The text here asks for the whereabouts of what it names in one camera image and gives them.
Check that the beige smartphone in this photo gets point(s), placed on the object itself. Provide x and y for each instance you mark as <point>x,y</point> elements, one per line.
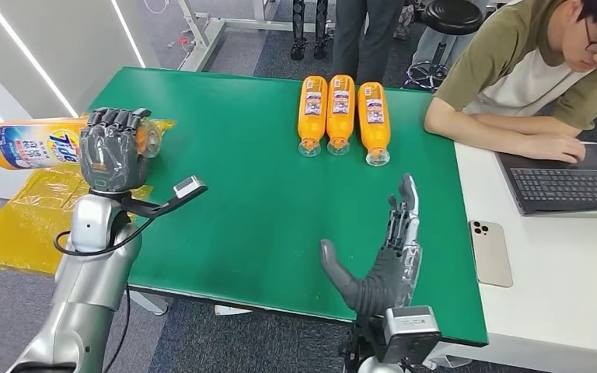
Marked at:
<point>490,253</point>

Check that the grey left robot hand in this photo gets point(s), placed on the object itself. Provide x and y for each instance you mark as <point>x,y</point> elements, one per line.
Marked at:
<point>113,154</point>

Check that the white metal stand frame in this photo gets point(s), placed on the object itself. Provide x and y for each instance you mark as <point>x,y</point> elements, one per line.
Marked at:
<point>200,36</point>

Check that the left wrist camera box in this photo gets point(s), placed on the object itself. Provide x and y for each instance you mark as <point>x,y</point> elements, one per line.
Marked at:
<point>189,185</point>

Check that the person's right hand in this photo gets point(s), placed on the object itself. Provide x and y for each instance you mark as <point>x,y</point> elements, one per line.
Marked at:
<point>556,148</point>

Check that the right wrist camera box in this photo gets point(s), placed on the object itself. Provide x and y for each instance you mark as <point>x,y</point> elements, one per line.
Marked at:
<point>412,332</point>

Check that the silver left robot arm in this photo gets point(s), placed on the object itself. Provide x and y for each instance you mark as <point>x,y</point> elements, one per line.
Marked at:
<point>87,288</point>

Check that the yellow plastic bag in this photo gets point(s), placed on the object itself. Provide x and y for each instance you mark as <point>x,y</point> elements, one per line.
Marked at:
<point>20,226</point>

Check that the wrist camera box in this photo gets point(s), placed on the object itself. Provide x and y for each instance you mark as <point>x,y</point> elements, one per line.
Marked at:
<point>412,332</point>
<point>189,185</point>

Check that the dark grey laptop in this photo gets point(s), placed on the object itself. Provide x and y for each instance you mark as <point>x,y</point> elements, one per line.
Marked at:
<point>566,188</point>

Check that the orange detergent bottle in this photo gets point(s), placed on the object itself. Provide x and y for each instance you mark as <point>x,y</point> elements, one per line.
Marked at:
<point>30,146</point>
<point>313,108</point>
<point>341,108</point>
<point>374,116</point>

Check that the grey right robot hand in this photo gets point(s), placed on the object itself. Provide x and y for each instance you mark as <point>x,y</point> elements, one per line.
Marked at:
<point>381,283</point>

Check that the black round stool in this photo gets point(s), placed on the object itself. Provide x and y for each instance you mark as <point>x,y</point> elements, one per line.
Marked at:
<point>453,18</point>

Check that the white table foot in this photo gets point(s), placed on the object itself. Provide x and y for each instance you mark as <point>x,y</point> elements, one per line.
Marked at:
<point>232,310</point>

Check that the person's right forearm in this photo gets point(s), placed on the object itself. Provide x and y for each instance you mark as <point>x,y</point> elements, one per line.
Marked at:
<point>468,131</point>

